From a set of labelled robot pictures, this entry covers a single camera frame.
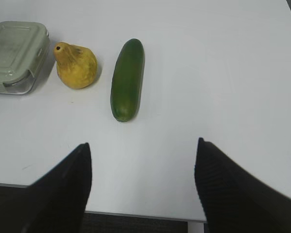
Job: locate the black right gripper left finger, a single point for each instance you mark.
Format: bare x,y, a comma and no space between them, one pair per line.
53,204

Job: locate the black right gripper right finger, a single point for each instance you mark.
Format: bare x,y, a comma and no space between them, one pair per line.
233,200

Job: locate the yellow pear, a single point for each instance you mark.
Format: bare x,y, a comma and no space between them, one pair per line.
76,66

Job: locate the green cucumber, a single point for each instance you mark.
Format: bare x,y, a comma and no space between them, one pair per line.
127,81

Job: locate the green lidded lunch box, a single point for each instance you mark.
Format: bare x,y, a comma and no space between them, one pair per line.
24,47

